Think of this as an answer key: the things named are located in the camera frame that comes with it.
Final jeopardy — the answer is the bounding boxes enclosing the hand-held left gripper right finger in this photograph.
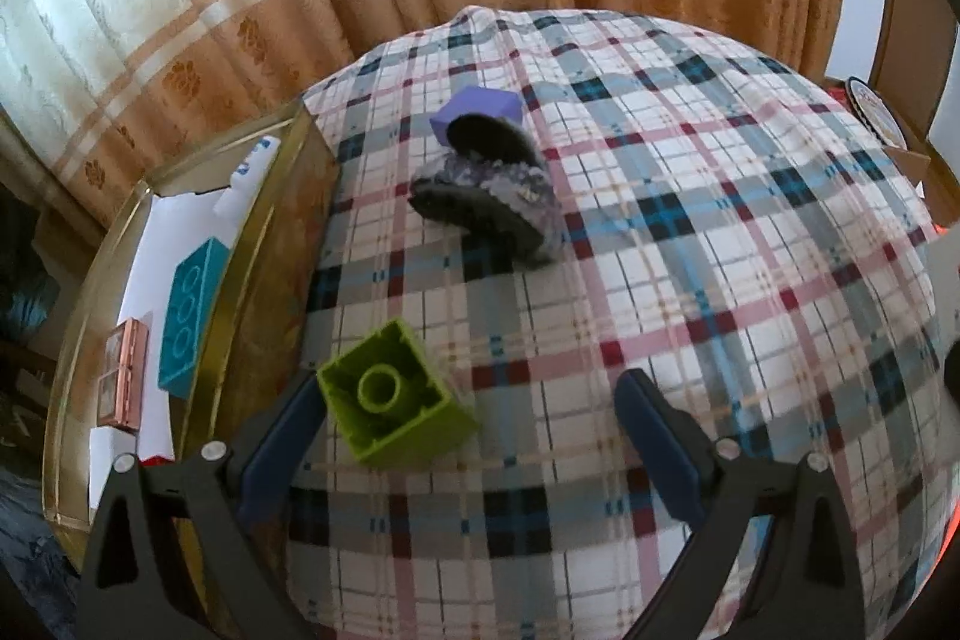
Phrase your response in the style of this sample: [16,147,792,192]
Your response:
[613,368,856,640]

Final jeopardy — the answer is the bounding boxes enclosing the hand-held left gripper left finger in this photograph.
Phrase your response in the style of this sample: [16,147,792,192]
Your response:
[79,370,323,640]

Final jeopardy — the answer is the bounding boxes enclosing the green building block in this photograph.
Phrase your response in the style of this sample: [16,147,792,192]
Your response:
[316,319,481,467]

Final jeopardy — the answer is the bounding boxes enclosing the teal building block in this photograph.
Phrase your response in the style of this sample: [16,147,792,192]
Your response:
[157,237,230,399]

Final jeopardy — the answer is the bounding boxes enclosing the rose gold makeup palette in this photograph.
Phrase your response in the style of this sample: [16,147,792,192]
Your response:
[103,317,147,431]

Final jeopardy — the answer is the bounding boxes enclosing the white pill bottle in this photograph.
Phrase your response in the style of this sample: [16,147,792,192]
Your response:
[214,136,282,220]

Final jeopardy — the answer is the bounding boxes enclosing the plaid tablecloth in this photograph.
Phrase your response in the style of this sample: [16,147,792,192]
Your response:
[281,6,953,640]

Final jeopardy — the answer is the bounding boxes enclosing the white paper liner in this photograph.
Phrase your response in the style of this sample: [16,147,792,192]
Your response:
[90,137,282,513]

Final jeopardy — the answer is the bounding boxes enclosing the dark quilted cloth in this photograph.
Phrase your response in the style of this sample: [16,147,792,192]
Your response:
[0,467,76,640]

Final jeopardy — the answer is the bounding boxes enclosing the teal cloth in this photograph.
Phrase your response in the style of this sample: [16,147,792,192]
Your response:
[0,269,57,330]

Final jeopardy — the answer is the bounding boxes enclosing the black hair claw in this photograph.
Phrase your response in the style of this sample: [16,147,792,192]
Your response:
[409,113,562,270]

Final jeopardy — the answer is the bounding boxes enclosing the brown cardboard box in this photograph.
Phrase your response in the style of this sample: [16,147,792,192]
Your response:
[825,74,935,199]

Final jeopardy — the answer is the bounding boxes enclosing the purple block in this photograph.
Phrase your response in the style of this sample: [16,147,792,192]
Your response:
[431,83,522,150]

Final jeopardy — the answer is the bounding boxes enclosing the round printed tin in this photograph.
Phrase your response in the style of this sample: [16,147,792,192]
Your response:
[844,76,908,150]

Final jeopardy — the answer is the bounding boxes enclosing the wooden door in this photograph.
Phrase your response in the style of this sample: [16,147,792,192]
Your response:
[874,0,960,146]

